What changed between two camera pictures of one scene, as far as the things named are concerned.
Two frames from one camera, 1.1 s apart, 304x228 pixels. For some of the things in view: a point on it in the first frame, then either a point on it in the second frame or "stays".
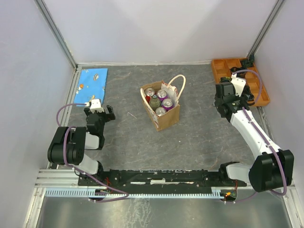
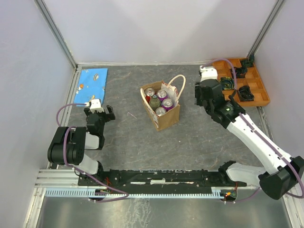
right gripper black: (244, 99) -> (197, 92)
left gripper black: (109, 117) stays
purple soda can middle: (167, 104) stays
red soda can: (149, 92) stays
